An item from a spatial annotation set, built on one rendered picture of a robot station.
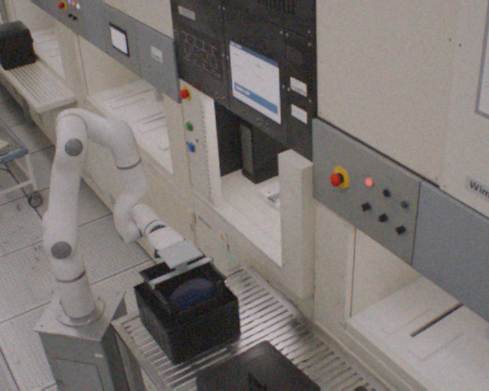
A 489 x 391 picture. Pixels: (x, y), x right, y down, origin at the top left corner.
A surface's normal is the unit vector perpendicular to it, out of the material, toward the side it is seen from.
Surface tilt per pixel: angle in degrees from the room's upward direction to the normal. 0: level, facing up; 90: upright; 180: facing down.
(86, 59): 90
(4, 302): 0
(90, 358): 90
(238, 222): 0
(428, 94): 90
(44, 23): 90
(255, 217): 0
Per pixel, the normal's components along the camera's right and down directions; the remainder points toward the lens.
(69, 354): -0.20, 0.55
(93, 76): 0.55, 0.43
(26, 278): -0.05, -0.84
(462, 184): -0.83, 0.34
